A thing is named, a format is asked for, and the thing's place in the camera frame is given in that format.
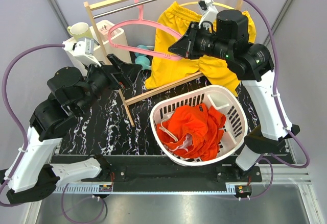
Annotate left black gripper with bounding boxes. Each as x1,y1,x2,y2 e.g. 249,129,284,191
76,53,143,115

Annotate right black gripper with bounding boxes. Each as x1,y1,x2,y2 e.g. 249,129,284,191
168,21,231,61

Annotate yellow shorts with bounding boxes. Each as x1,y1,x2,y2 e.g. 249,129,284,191
145,2,240,96

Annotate pink plastic hanger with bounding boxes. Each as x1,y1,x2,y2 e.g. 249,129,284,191
108,4,181,61

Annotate yellow wire hanger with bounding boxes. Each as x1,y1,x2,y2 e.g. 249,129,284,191
180,0,242,12

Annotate orange shorts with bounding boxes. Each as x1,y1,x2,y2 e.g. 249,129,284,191
156,103,226,161

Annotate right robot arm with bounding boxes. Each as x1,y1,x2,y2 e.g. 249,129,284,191
168,10,300,182

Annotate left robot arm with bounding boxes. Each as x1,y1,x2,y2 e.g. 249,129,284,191
1,54,142,207

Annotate teal headphones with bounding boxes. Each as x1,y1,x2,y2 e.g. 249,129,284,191
134,45,154,70

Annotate white storage box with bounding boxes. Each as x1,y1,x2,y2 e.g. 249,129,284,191
62,19,132,68

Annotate pale yellow cup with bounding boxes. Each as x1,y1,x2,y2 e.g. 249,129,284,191
67,22,93,41

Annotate white plastic laundry basket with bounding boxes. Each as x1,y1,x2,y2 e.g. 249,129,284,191
149,85,248,166

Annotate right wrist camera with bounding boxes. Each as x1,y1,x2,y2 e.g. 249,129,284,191
198,0,218,30

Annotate wooden clothes rack frame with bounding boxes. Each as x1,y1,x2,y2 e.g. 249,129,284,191
83,0,252,128

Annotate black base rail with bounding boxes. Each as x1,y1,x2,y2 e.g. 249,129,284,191
58,155,263,195

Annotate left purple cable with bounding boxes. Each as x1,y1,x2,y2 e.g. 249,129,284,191
0,43,67,207

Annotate purple cable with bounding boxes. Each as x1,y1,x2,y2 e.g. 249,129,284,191
0,43,67,207
212,0,310,168

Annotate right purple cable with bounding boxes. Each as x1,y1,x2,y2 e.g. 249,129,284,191
212,0,310,168

